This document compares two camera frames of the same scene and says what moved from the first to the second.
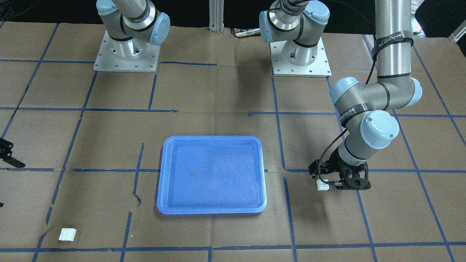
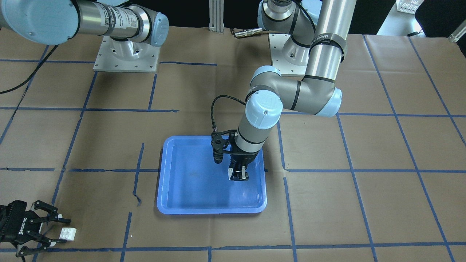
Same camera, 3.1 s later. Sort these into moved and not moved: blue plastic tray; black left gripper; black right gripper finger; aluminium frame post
Moved: black right gripper finger; black left gripper
Not moved: aluminium frame post; blue plastic tray
